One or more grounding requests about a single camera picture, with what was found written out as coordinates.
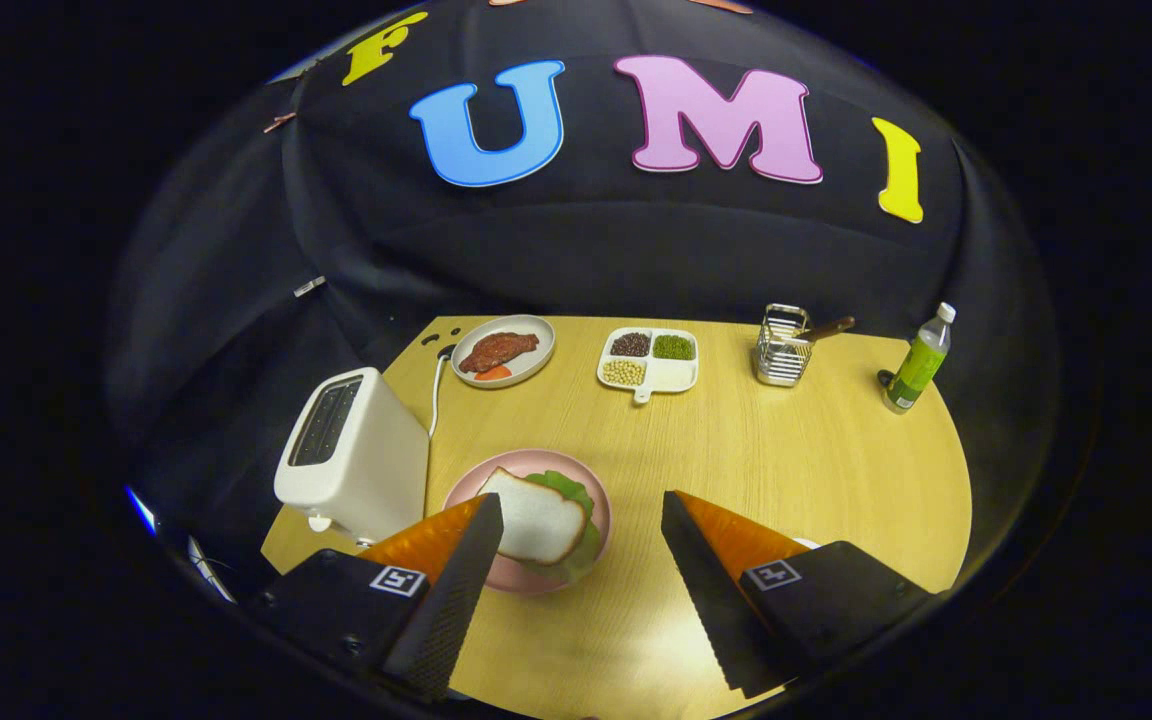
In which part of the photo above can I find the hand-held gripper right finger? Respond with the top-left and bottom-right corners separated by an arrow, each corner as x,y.
661,490 -> 937,701

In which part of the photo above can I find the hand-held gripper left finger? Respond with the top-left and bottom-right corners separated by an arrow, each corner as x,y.
256,492 -> 505,699

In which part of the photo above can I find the white bread slice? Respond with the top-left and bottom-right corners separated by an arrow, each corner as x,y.
477,466 -> 589,565

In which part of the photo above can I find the green lettuce leaf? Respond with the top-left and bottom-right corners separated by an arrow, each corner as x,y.
526,470 -> 602,583

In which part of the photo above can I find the pink round plate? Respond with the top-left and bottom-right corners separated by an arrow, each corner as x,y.
443,449 -> 613,595

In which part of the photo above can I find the white toaster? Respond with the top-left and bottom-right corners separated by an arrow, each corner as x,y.
274,367 -> 430,546

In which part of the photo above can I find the white divided dish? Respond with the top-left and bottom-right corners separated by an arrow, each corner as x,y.
597,327 -> 699,404

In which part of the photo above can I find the brown meat steak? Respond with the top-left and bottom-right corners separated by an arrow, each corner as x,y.
459,332 -> 540,374

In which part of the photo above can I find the beige round plate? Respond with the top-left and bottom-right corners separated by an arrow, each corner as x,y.
450,314 -> 557,389

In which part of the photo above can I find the green drink bottle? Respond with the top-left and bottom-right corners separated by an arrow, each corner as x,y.
883,303 -> 957,414

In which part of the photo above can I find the black backdrop cloth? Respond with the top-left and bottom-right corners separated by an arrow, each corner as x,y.
106,0 -> 1062,591

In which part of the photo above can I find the white toaster cable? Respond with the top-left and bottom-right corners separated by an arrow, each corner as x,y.
428,345 -> 457,439

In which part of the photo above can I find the metal wire utensil holder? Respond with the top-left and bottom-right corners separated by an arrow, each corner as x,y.
754,304 -> 813,388

